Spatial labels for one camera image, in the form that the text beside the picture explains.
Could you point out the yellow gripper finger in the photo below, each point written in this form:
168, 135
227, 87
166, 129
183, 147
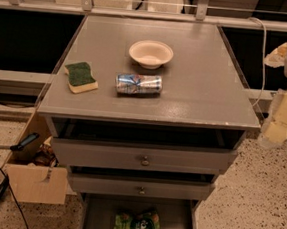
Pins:
277, 57
274, 129

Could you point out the green rice chip bag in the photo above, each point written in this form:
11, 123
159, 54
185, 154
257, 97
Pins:
145, 220

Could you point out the grey top drawer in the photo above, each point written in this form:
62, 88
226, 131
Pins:
142, 157

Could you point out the grey drawer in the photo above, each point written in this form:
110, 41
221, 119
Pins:
142, 157
101, 210
154, 188

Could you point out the grey drawer cabinet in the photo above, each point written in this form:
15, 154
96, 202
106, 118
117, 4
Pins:
202, 104

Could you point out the grey bottom drawer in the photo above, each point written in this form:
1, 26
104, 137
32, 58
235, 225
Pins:
101, 210

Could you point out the grey middle drawer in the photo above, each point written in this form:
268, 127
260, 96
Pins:
154, 188

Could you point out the white paper bowl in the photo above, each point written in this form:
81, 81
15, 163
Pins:
151, 54

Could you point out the crushed blue soda can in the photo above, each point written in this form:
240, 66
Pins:
138, 84

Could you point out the green yellow sponge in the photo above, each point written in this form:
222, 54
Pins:
80, 77

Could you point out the brown snack bags in box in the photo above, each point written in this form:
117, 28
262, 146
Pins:
45, 156

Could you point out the wooden box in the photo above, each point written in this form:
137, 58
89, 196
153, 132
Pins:
31, 183

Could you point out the black handled tool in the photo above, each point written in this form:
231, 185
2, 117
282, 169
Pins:
23, 143

